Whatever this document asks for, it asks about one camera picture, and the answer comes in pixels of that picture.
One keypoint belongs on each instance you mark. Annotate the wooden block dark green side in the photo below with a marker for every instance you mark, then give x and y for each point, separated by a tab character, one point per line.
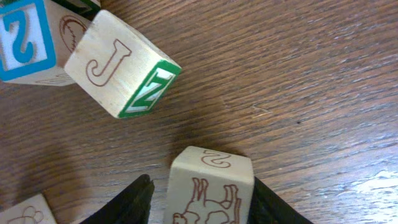
85	8

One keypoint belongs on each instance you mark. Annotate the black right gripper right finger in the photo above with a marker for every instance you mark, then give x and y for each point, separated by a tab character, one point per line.
268	208

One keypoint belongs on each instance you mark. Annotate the wooden block blue 2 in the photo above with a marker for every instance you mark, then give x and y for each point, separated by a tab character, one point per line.
37	39

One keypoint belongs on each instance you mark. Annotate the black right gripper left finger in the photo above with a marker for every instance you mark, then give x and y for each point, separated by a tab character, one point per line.
131	206

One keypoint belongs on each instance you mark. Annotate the wooden block number 8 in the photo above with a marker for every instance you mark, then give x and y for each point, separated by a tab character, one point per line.
34	210

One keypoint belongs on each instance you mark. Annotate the wooden block J green N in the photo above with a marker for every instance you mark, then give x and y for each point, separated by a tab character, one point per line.
120	68

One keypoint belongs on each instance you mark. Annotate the wooden block with animal drawing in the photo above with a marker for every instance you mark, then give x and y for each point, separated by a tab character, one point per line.
209	187

